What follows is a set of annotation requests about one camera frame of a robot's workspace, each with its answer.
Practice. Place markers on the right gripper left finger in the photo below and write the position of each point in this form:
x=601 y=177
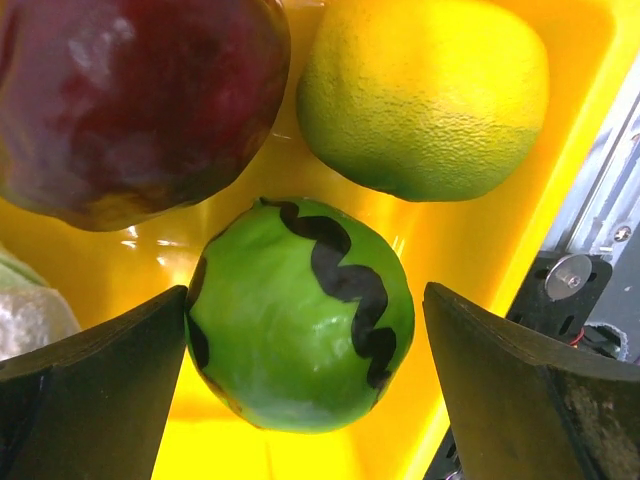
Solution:
x=94 y=405

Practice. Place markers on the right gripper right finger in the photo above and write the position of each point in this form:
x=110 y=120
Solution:
x=524 y=406

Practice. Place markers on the small green pepper toy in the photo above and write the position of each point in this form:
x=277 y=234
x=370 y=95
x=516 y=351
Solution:
x=298 y=316

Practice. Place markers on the white cauliflower toy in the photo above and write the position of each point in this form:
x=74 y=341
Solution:
x=33 y=314

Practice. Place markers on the yellow plastic tray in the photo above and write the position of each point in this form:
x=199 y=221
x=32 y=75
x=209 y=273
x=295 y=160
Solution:
x=481 y=248

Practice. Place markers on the dark red apple toy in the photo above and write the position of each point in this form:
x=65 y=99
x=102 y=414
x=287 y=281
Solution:
x=113 y=112

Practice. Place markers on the green yellow lemon toy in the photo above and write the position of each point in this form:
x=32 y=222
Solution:
x=428 y=101

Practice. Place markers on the aluminium rail frame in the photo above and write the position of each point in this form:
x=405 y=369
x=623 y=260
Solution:
x=593 y=243

